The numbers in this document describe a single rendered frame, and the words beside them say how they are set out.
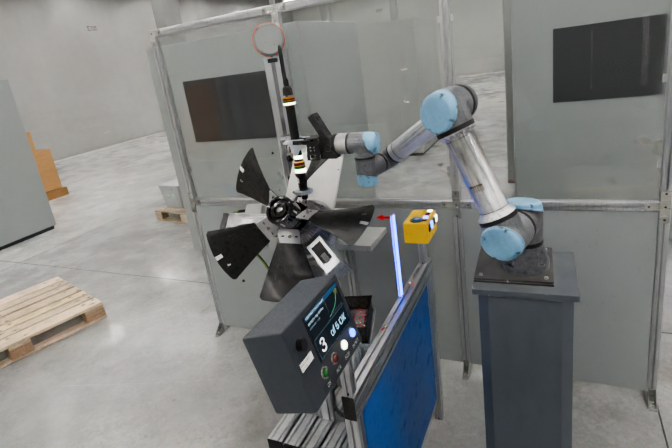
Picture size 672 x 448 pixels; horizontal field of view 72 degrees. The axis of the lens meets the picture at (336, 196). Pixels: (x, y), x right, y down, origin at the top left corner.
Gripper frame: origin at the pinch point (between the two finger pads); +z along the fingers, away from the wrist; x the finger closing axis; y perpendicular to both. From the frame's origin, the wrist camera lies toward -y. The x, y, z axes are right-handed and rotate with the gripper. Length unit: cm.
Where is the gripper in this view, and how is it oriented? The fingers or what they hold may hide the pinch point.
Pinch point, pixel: (289, 140)
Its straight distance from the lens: 175.6
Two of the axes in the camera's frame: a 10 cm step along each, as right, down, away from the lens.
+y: 1.3, 9.5, 3.0
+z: -9.0, -0.1, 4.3
